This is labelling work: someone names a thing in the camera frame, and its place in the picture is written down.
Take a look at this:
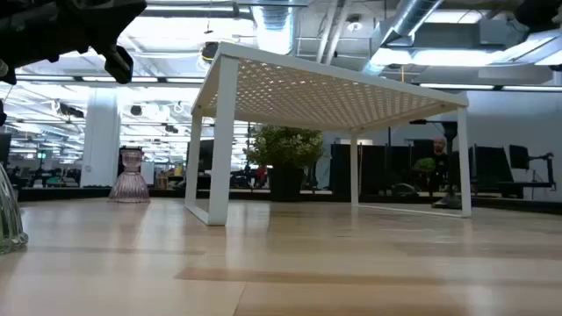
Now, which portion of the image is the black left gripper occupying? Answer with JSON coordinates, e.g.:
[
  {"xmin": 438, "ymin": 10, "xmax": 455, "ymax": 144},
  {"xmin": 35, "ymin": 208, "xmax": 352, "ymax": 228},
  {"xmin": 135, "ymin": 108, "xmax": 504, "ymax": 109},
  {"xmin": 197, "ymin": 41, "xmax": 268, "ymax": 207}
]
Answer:
[{"xmin": 0, "ymin": 0, "xmax": 148, "ymax": 85}]

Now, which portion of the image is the pink glass candle holder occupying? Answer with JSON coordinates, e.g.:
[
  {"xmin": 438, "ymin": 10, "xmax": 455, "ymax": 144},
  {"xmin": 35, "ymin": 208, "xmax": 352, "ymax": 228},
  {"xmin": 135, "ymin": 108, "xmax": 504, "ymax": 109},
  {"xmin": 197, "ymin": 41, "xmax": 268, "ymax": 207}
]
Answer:
[{"xmin": 107, "ymin": 147, "xmax": 151, "ymax": 204}]

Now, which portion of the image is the black room divider panel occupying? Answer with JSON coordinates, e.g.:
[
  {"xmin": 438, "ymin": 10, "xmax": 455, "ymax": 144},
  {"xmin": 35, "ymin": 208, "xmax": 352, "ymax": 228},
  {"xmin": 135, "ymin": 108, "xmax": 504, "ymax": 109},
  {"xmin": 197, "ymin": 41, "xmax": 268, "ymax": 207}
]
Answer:
[{"xmin": 470, "ymin": 146, "xmax": 515, "ymax": 197}]

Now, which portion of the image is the white building column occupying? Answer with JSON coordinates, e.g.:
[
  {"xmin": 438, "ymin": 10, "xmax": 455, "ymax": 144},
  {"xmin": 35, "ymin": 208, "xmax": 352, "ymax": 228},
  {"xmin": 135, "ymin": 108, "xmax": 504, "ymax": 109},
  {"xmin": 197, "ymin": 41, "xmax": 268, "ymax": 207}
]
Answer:
[{"xmin": 80, "ymin": 87, "xmax": 122, "ymax": 189}]

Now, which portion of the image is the person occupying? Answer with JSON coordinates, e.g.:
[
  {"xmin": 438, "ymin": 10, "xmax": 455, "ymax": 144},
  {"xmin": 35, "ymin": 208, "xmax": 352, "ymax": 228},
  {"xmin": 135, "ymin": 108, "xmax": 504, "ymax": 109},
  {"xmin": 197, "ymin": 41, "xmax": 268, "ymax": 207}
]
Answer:
[{"xmin": 428, "ymin": 137, "xmax": 450, "ymax": 198}]

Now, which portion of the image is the white perforated metal shelf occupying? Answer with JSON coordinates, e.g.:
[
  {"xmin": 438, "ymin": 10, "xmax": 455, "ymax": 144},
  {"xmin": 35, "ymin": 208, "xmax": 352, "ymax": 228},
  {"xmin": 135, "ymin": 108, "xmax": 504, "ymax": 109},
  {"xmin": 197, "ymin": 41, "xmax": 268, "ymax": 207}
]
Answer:
[{"xmin": 184, "ymin": 41, "xmax": 473, "ymax": 227}]

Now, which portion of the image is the silver vertical ventilation duct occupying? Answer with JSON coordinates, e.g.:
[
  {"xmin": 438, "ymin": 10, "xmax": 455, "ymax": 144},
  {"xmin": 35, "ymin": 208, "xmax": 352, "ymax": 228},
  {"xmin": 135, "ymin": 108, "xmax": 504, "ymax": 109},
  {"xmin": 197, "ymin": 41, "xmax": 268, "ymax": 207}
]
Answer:
[{"xmin": 252, "ymin": 0, "xmax": 299, "ymax": 56}]

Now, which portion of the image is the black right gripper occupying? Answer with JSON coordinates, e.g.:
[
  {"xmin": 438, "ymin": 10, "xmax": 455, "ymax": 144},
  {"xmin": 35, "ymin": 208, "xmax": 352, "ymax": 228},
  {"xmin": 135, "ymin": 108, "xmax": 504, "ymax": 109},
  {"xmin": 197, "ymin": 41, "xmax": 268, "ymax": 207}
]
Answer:
[{"xmin": 513, "ymin": 0, "xmax": 562, "ymax": 32}]

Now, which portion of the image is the small green background plant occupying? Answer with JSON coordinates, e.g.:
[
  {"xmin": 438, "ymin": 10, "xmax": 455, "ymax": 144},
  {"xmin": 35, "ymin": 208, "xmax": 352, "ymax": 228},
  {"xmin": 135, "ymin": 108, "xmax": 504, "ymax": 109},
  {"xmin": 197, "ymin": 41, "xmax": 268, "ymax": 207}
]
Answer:
[{"xmin": 414, "ymin": 156, "xmax": 436, "ymax": 173}]

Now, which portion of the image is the black computer monitor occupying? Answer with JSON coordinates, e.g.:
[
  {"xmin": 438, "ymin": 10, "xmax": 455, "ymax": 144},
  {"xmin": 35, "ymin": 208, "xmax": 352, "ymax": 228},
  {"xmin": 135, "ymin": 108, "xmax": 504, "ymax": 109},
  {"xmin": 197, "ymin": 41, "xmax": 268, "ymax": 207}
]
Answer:
[{"xmin": 199, "ymin": 139, "xmax": 215, "ymax": 176}]

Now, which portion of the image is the green potted plant black pot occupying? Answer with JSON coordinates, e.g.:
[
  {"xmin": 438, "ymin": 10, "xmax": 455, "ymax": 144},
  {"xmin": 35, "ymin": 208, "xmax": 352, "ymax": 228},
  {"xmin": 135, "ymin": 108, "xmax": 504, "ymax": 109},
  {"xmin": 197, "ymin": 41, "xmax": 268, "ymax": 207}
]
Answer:
[{"xmin": 243, "ymin": 125, "xmax": 326, "ymax": 203}]

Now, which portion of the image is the black office partition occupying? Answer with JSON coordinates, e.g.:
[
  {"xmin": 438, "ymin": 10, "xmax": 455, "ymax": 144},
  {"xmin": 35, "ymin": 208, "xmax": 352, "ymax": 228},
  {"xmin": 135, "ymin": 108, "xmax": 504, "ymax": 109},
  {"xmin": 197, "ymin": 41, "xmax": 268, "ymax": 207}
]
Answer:
[{"xmin": 328, "ymin": 140, "xmax": 436, "ymax": 197}]

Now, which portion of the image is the black monitor on arm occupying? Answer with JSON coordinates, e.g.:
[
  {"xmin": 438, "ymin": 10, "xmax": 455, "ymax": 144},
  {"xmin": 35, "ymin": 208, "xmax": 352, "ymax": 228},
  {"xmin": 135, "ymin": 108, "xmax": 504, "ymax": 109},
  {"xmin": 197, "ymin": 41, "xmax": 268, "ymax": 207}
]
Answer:
[{"xmin": 508, "ymin": 143, "xmax": 557, "ymax": 192}]

